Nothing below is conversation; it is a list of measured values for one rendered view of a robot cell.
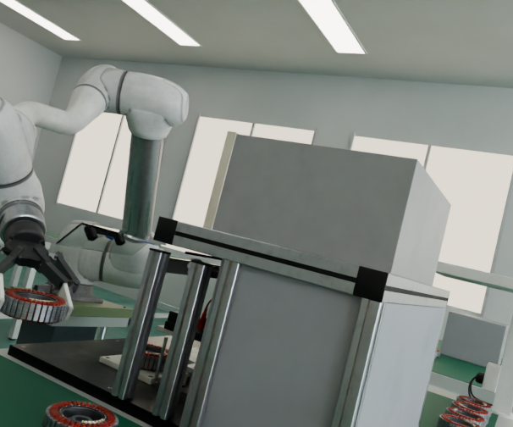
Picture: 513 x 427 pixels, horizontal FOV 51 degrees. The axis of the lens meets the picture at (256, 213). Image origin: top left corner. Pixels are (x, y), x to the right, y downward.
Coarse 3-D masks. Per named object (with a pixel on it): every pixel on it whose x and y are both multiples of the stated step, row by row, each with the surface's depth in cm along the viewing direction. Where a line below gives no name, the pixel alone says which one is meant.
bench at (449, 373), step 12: (444, 360) 293; (456, 360) 307; (432, 372) 241; (444, 372) 249; (456, 372) 259; (468, 372) 269; (444, 384) 237; (456, 384) 235; (468, 384) 233; (480, 384) 240; (480, 396) 230; (492, 396) 228
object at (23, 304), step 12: (12, 288) 95; (12, 300) 89; (24, 300) 89; (36, 300) 91; (48, 300) 97; (60, 300) 95; (12, 312) 89; (24, 312) 89; (36, 312) 89; (48, 312) 90; (60, 312) 93
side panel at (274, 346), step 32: (224, 288) 92; (256, 288) 90; (288, 288) 87; (320, 288) 85; (224, 320) 90; (256, 320) 89; (288, 320) 86; (320, 320) 84; (352, 320) 81; (224, 352) 90; (256, 352) 88; (288, 352) 85; (320, 352) 83; (352, 352) 79; (224, 384) 89; (256, 384) 87; (288, 384) 84; (320, 384) 82; (352, 384) 79; (192, 416) 91; (224, 416) 88; (256, 416) 86; (288, 416) 84; (320, 416) 81; (352, 416) 78
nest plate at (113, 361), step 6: (102, 360) 118; (108, 360) 118; (114, 360) 119; (114, 366) 117; (144, 372) 115; (150, 372) 116; (162, 372) 119; (138, 378) 113; (144, 378) 113; (150, 378) 112; (150, 384) 112
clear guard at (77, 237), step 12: (84, 228) 112; (96, 228) 108; (108, 228) 114; (60, 240) 112; (72, 240) 114; (84, 240) 116; (96, 240) 118; (108, 240) 121; (120, 240) 124; (132, 240) 126; (144, 240) 102; (120, 252) 129; (132, 252) 132; (192, 252) 99
